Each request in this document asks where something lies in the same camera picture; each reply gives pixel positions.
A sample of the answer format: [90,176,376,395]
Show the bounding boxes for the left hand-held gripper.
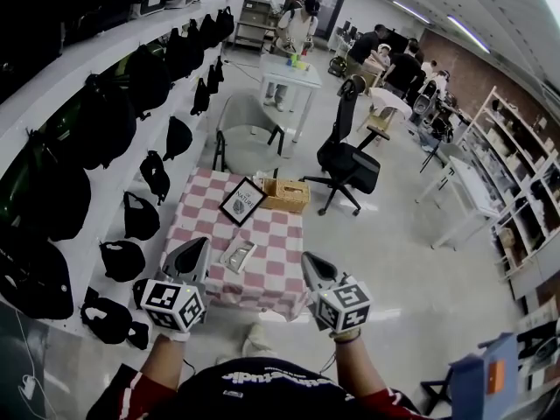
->
[139,236,213,335]

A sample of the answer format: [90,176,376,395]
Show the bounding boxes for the white power cable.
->
[15,308,58,420]

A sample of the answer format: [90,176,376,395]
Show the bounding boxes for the black wall monitor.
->
[387,31,410,54]

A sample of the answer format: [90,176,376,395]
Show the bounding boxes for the white wristband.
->
[155,330,192,344]

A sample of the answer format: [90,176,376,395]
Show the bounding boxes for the wooden chair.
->
[357,102,399,148]

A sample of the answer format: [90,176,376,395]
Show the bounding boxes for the person's black red jersey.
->
[85,356,432,420]

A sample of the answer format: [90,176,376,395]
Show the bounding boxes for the ceiling light strips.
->
[314,0,560,54]

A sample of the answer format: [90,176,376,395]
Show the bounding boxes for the grey side chair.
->
[418,141,466,175]

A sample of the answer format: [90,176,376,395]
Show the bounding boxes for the white open shelf unit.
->
[454,85,560,301]

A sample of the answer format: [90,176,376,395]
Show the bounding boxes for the person's white shoe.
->
[242,324,277,361]

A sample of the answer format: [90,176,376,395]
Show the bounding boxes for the round table with white cloth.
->
[369,87,413,122]

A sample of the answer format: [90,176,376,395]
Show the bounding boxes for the person's right forearm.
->
[334,337,387,401]

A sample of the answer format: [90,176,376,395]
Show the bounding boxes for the white metal shelf rack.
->
[0,0,238,340]

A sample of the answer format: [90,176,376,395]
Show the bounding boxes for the blue box with orange label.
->
[449,332,521,420]

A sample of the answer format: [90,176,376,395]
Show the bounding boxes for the colourful toy blocks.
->
[283,50,312,72]

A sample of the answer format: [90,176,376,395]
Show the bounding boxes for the grey metal cabinet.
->
[231,0,281,54]

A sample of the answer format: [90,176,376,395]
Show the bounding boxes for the black picture frame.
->
[218,176,269,228]

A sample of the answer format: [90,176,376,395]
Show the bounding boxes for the pink checkered tablecloth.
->
[159,166,310,322]

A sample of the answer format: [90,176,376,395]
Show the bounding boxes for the person's left forearm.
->
[139,334,190,389]

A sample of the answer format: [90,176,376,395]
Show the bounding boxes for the grey armchair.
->
[213,93,286,179]

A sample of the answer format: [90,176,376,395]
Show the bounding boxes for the wicker tissue box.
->
[261,177,312,215]

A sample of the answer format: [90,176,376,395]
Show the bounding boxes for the black office chair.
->
[301,76,382,217]

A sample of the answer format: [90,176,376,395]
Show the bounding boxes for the dark glass door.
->
[290,0,350,43]

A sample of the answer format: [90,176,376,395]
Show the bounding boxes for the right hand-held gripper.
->
[299,250,374,336]

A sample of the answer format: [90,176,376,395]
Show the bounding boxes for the white square table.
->
[258,53,324,144]

